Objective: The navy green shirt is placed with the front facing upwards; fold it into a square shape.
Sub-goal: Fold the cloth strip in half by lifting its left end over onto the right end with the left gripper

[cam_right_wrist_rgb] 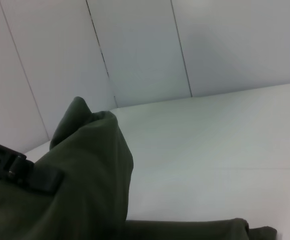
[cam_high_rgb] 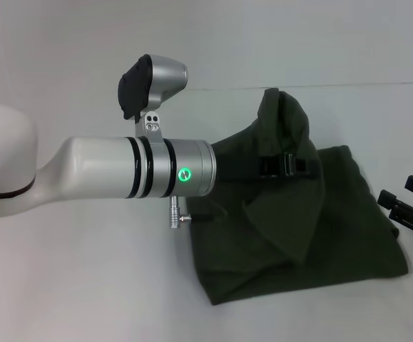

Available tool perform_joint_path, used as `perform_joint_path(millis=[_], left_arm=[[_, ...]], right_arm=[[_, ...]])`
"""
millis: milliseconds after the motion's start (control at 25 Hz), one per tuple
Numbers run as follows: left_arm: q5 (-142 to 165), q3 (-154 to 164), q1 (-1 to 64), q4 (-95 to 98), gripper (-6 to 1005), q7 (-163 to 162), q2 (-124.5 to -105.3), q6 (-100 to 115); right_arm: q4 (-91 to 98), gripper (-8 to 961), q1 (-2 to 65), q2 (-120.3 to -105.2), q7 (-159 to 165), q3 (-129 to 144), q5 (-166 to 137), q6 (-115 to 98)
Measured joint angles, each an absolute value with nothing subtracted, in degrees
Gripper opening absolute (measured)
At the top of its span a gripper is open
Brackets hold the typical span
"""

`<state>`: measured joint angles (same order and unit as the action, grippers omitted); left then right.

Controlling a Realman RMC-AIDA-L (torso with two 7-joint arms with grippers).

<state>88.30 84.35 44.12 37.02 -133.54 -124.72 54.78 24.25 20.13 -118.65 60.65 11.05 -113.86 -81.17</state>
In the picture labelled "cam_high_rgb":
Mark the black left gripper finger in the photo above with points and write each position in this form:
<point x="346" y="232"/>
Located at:
<point x="288" y="165"/>

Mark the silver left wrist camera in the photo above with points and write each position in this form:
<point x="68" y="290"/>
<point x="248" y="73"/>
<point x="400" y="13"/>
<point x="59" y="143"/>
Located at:
<point x="149" y="85"/>

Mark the dark green printed t-shirt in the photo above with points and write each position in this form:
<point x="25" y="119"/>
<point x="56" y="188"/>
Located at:
<point x="281" y="213"/>

